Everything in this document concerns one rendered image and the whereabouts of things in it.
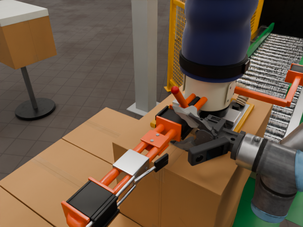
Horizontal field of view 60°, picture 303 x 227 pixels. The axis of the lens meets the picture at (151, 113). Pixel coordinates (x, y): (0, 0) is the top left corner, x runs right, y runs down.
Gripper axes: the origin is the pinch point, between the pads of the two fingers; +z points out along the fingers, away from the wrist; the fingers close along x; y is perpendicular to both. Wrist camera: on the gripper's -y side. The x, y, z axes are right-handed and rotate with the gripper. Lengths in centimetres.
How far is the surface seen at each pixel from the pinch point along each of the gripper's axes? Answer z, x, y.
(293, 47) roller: -6, -54, 254
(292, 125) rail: -31, -48, 96
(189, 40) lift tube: 5.1, 19.5, 18.4
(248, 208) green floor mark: -24, -107, 73
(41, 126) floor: 169, -107, 54
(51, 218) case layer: 42, -53, -23
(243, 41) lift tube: -9.8, 20.3, 24.0
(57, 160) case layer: 68, -53, 2
